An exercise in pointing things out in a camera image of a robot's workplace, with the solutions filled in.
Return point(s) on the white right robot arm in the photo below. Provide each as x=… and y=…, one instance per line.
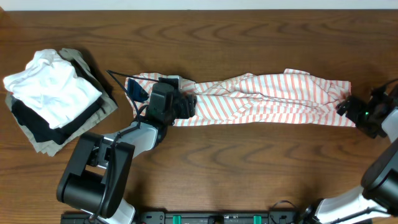
x=376, y=196

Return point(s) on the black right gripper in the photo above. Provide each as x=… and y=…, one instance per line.
x=354, y=113

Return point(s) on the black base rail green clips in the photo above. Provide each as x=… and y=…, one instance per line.
x=274, y=215

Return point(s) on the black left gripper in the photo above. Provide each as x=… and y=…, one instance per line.
x=186, y=108

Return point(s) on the orange white striped shirt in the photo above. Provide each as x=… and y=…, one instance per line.
x=292, y=97

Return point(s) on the black folded garment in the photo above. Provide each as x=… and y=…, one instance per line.
x=40, y=128

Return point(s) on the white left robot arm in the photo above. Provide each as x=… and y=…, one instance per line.
x=95, y=177

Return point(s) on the beige folded garment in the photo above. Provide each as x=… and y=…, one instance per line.
x=108, y=106

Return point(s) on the white folded shirt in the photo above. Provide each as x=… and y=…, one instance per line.
x=50, y=86

